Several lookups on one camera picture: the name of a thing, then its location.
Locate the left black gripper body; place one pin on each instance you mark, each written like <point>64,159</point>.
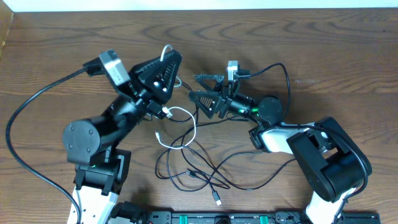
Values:
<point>141,99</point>

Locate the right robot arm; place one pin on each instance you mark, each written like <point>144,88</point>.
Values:
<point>334,166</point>

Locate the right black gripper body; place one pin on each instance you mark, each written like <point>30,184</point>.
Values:
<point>226,103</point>

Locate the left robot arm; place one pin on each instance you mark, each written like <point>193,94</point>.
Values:
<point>92,143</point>

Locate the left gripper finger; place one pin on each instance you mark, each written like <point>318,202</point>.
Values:
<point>161,86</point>
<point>145,70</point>

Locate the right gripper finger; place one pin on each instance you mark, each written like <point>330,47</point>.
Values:
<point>203,78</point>
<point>207,101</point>

